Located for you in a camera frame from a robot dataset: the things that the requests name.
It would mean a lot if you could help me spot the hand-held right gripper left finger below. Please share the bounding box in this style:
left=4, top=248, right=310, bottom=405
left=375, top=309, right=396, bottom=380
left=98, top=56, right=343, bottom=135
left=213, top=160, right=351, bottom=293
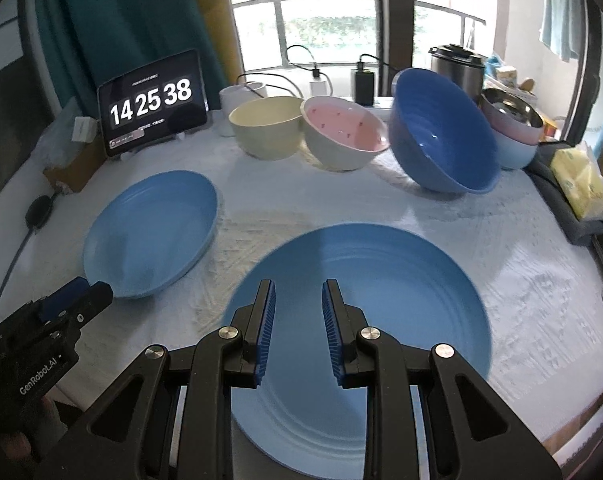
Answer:
left=31, top=279, right=276, bottom=480

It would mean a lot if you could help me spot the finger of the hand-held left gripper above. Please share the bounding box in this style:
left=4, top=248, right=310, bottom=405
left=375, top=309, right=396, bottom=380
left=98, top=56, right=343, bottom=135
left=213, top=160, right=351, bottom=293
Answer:
left=41, top=277, right=89, bottom=323
left=56, top=281, right=114, bottom=341

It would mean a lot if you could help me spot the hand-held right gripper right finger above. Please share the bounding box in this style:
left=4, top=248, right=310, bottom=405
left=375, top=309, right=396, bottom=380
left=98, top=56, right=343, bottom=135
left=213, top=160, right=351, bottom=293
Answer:
left=322, top=279, right=565, bottom=480

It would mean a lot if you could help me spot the light blue ribbed plate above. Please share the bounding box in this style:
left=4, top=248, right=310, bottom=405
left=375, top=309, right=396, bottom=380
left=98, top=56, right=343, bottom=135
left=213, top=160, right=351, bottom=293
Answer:
left=221, top=225, right=493, bottom=463
left=82, top=170, right=220, bottom=300

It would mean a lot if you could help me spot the cream bowl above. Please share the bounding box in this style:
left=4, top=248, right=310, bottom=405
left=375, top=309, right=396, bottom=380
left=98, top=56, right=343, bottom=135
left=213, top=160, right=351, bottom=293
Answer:
left=228, top=96, right=305, bottom=161

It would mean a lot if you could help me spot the pink speckled bowl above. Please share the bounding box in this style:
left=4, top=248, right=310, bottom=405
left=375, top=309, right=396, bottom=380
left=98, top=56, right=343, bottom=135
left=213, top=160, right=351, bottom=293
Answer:
left=301, top=96, right=390, bottom=172

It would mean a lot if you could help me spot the large blue bowl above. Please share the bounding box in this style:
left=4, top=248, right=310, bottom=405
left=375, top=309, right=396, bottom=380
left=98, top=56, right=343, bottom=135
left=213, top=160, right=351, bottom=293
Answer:
left=388, top=67, right=502, bottom=196

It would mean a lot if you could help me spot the person's left hand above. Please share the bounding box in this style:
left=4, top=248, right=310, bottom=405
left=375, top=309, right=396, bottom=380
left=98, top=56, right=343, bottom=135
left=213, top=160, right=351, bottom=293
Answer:
left=1, top=399, right=67, bottom=466

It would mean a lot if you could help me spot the cardboard box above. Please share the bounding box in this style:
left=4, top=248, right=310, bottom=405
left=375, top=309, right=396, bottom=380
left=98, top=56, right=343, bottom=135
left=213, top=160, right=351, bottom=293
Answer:
left=43, top=130, right=107, bottom=194

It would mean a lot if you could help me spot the white tablecloth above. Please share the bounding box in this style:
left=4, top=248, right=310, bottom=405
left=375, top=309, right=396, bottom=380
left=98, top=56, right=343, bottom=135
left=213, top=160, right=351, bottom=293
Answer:
left=0, top=95, right=603, bottom=467

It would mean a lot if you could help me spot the clear plastic bag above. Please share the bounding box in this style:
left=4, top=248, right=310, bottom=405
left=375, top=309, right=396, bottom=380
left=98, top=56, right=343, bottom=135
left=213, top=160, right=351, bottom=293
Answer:
left=45, top=97, right=98, bottom=162

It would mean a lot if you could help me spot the small white box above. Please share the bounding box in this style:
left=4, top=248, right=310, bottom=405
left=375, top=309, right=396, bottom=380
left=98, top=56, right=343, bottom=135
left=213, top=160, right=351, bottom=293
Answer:
left=74, top=116, right=98, bottom=144

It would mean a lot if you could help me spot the white tablet stand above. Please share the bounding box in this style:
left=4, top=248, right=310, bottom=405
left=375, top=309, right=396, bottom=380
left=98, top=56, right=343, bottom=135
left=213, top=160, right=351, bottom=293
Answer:
left=114, top=127, right=194, bottom=162

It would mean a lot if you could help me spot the tablet showing clock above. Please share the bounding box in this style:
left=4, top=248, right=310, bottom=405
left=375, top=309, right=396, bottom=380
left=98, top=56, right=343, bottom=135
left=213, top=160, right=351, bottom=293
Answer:
left=97, top=49, right=210, bottom=159

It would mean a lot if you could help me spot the black charger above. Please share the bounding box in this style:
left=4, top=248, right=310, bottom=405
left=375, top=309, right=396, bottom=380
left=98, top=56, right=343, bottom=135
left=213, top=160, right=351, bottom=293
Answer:
left=351, top=61, right=377, bottom=106

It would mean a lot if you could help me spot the white charger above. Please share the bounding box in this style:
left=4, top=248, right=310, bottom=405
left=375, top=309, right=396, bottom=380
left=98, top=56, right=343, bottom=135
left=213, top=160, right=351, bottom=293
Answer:
left=309, top=64, right=329, bottom=97

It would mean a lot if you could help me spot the small light blue bowl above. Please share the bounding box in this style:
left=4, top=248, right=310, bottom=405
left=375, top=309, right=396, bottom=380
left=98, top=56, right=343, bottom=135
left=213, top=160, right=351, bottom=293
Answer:
left=494, top=130, right=540, bottom=170

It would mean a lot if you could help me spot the small pink bowl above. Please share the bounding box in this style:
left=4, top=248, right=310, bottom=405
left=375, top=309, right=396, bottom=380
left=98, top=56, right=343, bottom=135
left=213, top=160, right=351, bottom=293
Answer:
left=481, top=104, right=545, bottom=145

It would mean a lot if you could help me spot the stainless steel flask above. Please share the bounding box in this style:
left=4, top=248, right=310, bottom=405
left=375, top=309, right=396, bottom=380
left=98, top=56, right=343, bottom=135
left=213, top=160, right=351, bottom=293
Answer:
left=428, top=45, right=485, bottom=104

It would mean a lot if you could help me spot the teal curtain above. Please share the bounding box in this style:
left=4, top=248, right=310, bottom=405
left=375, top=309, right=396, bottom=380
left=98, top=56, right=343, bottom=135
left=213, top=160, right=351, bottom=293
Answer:
left=34, top=0, right=228, bottom=111

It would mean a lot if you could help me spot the yellow tissue pack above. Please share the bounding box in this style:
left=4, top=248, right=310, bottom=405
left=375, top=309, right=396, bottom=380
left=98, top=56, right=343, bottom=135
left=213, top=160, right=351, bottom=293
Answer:
left=551, top=142, right=603, bottom=221

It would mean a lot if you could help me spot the balcony railing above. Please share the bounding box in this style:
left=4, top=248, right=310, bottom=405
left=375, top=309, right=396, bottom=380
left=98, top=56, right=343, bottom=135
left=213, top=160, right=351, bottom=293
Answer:
left=230, top=0, right=488, bottom=70

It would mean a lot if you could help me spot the yellow curtain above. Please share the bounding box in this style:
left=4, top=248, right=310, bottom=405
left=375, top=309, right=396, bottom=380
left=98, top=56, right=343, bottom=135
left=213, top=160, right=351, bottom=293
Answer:
left=191, top=0, right=245, bottom=87

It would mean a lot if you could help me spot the hanging light blue towel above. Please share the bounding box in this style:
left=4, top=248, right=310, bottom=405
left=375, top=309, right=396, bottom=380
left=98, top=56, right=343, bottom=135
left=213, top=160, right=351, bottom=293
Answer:
left=539, top=0, right=590, bottom=64

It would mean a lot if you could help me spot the thin black cable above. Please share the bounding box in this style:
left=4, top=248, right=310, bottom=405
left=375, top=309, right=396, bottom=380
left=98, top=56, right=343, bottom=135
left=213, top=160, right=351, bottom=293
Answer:
left=0, top=187, right=63, bottom=332

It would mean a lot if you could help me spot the black lamp cable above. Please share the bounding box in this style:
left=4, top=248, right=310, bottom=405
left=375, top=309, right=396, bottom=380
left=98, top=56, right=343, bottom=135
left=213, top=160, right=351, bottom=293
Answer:
left=237, top=72, right=303, bottom=99

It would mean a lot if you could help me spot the black charger cable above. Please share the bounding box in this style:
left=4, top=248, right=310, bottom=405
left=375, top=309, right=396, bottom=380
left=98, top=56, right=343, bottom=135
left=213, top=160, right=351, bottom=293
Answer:
left=285, top=44, right=323, bottom=79
left=359, top=53, right=408, bottom=81

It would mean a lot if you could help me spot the dark window frame post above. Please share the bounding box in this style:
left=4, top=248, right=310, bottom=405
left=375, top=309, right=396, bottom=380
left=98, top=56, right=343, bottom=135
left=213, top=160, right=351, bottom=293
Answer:
left=375, top=0, right=415, bottom=74

